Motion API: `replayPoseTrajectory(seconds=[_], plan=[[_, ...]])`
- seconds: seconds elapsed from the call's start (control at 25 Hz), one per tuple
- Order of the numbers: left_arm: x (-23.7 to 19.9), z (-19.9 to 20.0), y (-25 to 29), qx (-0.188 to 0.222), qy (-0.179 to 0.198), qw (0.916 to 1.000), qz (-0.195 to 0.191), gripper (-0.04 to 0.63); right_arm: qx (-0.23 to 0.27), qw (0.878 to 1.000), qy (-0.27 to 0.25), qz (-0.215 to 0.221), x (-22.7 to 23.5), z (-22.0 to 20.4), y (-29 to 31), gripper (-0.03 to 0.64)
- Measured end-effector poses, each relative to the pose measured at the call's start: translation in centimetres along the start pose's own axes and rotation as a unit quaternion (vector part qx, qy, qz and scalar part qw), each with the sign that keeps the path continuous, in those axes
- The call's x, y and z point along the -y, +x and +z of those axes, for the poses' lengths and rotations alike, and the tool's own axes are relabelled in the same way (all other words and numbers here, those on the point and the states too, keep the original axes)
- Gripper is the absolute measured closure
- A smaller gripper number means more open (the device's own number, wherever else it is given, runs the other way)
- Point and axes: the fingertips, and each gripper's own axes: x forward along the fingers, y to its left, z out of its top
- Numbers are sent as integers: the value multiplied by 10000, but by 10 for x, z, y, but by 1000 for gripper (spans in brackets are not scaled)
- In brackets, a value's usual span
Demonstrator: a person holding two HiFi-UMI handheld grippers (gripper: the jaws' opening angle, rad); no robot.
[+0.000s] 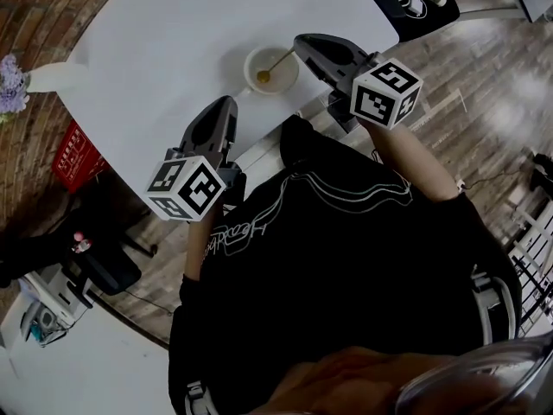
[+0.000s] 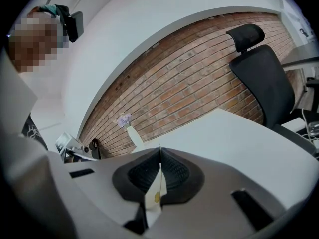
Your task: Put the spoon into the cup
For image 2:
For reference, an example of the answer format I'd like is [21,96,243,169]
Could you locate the teal and black head strap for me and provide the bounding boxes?
[37,4,72,27]

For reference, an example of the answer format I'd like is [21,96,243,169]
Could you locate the black office chair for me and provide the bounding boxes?
[225,23,319,160]

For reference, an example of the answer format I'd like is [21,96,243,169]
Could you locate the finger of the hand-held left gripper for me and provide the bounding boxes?
[89,138,102,160]

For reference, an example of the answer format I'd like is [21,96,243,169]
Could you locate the white cable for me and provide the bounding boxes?
[301,108,319,144]

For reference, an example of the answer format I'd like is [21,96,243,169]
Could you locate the white wall shelf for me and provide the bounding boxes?
[298,25,317,44]

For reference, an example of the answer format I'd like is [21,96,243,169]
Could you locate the grey desk with white frame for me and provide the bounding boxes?
[280,43,319,92]

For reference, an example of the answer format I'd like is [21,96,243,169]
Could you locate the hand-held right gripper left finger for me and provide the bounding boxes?
[65,148,160,235]

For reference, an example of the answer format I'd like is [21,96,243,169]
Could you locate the person's head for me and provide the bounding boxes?
[8,6,71,75]

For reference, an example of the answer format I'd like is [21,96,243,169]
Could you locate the person's black shirt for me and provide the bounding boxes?
[21,112,49,150]

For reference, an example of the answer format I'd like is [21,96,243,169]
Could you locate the black head-mounted camera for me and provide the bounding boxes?
[66,10,84,43]

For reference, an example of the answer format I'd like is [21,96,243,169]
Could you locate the purple flowers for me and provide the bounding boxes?
[117,112,132,129]

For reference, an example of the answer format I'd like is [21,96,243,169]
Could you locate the white table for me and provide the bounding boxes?
[129,108,317,209]

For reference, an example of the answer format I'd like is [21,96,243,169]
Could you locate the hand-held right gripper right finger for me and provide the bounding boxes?
[149,148,286,239]

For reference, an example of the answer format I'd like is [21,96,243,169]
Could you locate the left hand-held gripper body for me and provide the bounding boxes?
[55,131,92,163]

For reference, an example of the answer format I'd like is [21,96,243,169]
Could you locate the white paper card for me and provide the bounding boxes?
[144,169,168,230]

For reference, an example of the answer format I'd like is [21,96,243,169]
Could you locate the white vase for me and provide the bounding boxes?
[127,126,145,151]

